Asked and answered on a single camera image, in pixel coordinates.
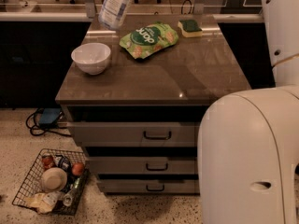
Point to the black wire basket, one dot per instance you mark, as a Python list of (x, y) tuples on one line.
[(31, 184)]

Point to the blue power adapter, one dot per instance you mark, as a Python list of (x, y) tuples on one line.
[(49, 116)]

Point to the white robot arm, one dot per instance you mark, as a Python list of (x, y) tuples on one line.
[(248, 142)]

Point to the dark can in basket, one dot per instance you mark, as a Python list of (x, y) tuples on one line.
[(62, 162)]

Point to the blue plastic water bottle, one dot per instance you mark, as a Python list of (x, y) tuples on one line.
[(113, 12)]

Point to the bottom grey drawer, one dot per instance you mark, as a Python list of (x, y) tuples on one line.
[(149, 186)]

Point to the middle grey drawer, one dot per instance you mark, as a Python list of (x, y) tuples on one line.
[(143, 165)]

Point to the red tomato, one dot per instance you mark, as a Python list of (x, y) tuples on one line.
[(78, 168)]

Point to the small clear bottle in basket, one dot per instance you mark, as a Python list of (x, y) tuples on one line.
[(70, 195)]

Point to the green snack pouch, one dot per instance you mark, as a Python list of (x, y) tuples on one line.
[(145, 41)]

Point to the grey drawer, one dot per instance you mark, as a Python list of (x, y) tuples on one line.
[(143, 165), (133, 134), (149, 186)]

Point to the green yellow sponge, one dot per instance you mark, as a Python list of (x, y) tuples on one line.
[(189, 28)]

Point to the red jar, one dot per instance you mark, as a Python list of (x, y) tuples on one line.
[(48, 162)]

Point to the beige round lid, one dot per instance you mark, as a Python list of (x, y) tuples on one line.
[(53, 179)]

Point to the top grey drawer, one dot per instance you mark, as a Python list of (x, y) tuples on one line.
[(133, 134)]

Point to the yellow packet in basket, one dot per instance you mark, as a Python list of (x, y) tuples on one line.
[(43, 203)]

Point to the white ceramic bowl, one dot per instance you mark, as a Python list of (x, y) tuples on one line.
[(92, 58)]

